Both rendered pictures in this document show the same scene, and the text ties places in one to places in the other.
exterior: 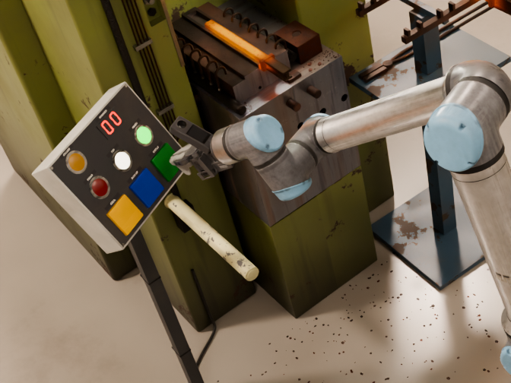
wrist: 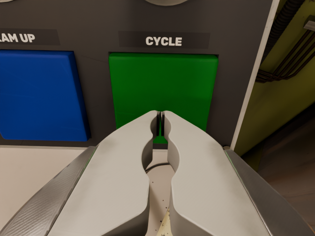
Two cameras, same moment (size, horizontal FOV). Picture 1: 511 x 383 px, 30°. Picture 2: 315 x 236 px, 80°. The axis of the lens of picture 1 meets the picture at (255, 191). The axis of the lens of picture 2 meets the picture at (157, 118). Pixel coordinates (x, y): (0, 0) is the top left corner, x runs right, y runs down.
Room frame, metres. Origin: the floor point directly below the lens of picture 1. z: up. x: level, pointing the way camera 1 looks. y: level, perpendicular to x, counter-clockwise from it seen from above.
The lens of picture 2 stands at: (1.88, 0.14, 1.13)
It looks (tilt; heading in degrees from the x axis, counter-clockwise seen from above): 62 degrees down; 51
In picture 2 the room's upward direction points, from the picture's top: 1 degrees clockwise
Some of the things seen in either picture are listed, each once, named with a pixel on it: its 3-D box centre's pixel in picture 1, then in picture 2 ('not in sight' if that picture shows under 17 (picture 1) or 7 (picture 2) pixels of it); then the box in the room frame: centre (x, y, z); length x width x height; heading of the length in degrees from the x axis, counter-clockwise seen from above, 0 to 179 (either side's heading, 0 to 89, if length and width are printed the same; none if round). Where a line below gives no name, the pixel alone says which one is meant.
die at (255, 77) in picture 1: (221, 49); not in sight; (2.44, -0.02, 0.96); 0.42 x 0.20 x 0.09; 25
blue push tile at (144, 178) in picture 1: (146, 188); (37, 98); (1.85, 0.27, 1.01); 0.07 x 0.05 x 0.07; 140
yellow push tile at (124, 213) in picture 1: (124, 215); not in sight; (1.78, 0.33, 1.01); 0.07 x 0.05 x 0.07; 140
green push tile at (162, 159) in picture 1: (166, 162); (161, 101); (1.93, 0.20, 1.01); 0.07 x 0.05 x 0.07; 140
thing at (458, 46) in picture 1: (429, 69); not in sight; (2.35, -0.62, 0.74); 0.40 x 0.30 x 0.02; 113
